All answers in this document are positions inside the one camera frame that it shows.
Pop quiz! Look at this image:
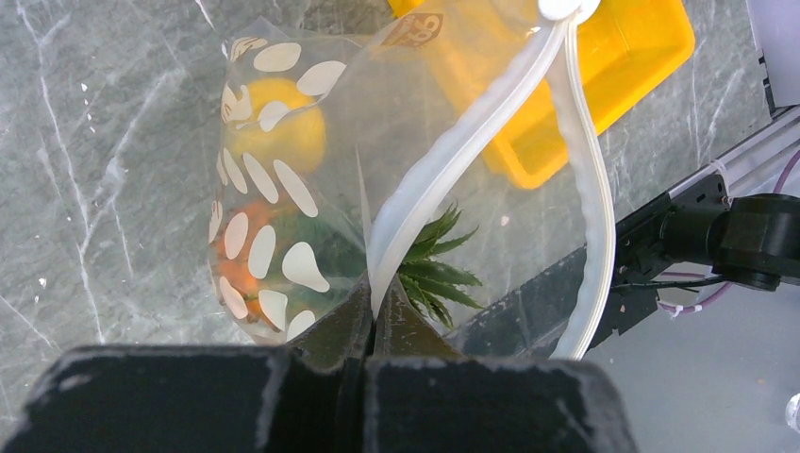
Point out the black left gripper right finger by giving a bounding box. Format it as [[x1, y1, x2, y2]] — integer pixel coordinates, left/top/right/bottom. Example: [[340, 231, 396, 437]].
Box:
[[365, 281, 638, 452]]

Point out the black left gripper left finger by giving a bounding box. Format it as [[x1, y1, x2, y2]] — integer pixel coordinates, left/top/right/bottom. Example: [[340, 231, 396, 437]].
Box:
[[2, 281, 374, 452]]

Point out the orange toy pineapple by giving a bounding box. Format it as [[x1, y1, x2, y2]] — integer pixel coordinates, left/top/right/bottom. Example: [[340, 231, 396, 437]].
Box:
[[209, 201, 482, 334]]

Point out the clear polka-dot zip bag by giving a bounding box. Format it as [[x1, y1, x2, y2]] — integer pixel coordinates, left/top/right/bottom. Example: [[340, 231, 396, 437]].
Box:
[[208, 1, 616, 360]]

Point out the yellow toy pear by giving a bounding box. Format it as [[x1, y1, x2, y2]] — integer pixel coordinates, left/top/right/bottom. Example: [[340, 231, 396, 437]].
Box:
[[221, 77, 325, 174]]

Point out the yellow plastic tray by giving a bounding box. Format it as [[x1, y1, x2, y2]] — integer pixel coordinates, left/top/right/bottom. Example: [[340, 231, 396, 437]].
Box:
[[385, 1, 694, 190]]

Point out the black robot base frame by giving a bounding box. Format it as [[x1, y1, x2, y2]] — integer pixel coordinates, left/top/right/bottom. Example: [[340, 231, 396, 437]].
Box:
[[447, 175, 799, 357]]

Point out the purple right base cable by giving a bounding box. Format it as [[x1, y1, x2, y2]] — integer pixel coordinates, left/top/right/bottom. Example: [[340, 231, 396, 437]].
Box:
[[656, 149, 800, 317]]

